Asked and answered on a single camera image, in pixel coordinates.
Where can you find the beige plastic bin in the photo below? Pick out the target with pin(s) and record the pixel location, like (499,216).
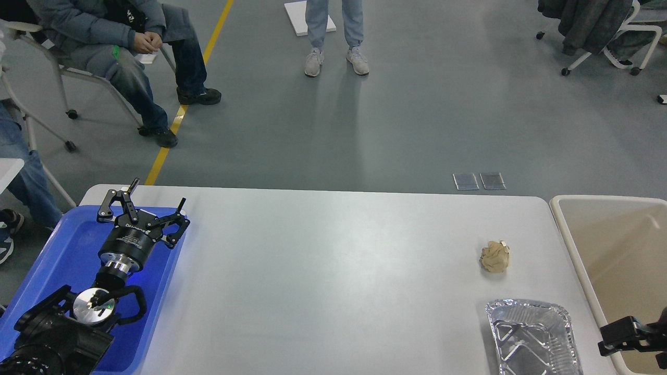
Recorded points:
(617,245)

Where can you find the right clear floor plate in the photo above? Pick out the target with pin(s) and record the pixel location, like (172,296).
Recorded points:
(493,181)

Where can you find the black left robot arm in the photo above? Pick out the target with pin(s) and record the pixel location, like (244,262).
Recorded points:
(90,303)

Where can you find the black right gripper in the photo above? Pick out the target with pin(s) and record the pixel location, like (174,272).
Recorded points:
(628,334)

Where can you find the person in blue jeans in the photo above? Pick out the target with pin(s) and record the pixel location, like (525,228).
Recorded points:
(29,185)

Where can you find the blue plastic tray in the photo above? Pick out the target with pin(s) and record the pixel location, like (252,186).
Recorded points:
(70,257)

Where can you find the crumpled brown paper ball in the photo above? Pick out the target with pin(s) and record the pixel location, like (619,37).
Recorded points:
(495,256)

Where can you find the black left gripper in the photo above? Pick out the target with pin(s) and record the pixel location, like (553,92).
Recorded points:
(136,232)

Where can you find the white chair with wheels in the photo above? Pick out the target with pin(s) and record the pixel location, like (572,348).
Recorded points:
(63,65)

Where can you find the seated person grey jacket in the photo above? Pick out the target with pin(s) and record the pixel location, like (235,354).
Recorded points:
(104,37)

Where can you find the white board on floor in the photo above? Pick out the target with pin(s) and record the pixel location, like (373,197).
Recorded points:
(296,12)

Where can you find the white office chair right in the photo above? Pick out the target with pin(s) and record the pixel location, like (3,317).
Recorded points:
(637,37)

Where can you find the aluminium foil tray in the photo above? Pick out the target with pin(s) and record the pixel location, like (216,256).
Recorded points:
(532,337)

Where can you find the clear floor plate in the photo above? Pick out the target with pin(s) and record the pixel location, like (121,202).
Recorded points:
(465,181)
(493,181)

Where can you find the dark jacket on chair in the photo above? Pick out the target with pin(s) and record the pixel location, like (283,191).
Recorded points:
(586,25)

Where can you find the left clear floor plate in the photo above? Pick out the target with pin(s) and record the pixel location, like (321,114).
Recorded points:
(465,181)

